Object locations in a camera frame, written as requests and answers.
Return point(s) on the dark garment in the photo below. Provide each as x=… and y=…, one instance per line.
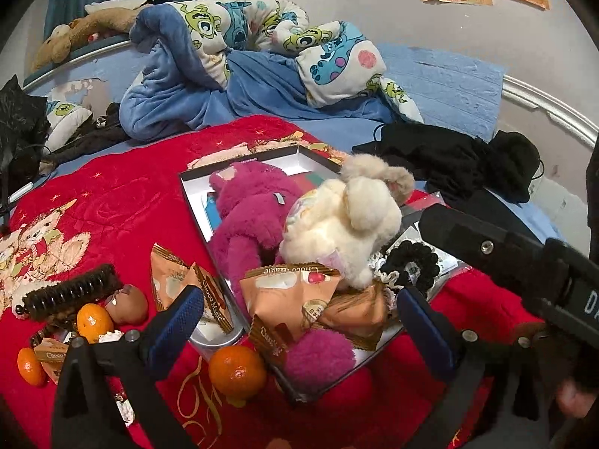
x=93, y=138

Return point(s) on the black plastic bag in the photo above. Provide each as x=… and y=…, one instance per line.
x=18, y=117

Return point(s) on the brown snack packet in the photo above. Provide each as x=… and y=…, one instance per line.
x=168, y=280
x=269, y=341
x=290, y=299
x=49, y=360
x=213, y=299
x=360, y=315

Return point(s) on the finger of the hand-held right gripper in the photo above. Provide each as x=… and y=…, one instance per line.
x=468, y=238

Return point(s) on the black scrunchie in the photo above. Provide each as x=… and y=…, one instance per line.
x=412, y=262

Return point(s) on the beige plush toy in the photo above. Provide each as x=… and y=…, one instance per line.
x=379, y=173

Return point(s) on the red printed blanket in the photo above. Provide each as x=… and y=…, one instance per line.
x=117, y=206

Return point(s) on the person's right hand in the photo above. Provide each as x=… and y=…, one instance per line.
x=578, y=397

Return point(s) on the dark brown hair claw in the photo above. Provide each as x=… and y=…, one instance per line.
x=70, y=290

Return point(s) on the blue padded headboard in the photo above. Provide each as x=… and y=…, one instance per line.
x=84, y=79

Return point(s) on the round silver tin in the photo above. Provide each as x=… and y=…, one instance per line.
x=217, y=334

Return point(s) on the white bed frame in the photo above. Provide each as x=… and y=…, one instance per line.
x=552, y=107

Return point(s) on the black cardboard box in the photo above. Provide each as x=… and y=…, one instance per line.
x=309, y=159

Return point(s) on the white plush toy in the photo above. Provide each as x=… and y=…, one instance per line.
x=107, y=5

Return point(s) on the brown teddy bear plush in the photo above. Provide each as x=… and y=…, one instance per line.
x=70, y=32

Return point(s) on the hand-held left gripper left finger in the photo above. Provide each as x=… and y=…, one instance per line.
x=180, y=325

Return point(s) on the black clothing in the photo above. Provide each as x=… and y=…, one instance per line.
x=444, y=159

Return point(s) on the brown round toy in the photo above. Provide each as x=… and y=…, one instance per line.
x=131, y=306

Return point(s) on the small monster print pillow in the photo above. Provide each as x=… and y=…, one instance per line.
x=65, y=117

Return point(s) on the cream plush toy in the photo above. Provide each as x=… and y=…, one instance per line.
x=337, y=224

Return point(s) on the blue monster print blanket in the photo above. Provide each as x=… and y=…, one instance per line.
x=234, y=32

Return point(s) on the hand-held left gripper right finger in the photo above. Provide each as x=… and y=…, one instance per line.
x=421, y=332

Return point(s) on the magenta plush bear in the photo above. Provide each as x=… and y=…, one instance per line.
x=248, y=206

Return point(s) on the orange mandarin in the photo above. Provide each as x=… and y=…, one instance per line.
x=93, y=320
x=30, y=365
x=236, y=369

